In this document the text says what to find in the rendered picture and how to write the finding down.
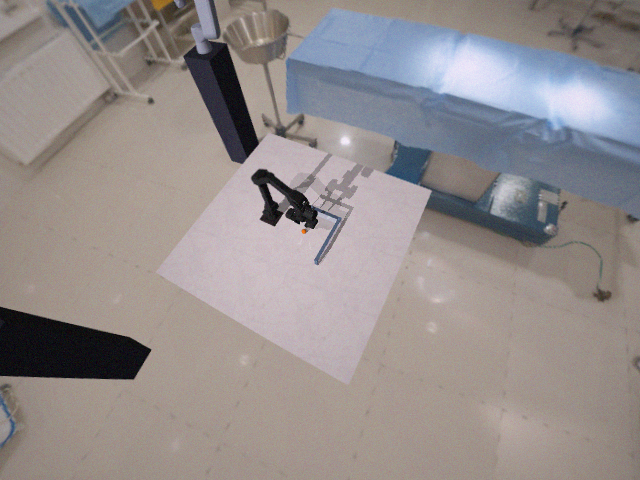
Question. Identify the clear l-shaped low wall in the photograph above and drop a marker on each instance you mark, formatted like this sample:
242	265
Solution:
334	221

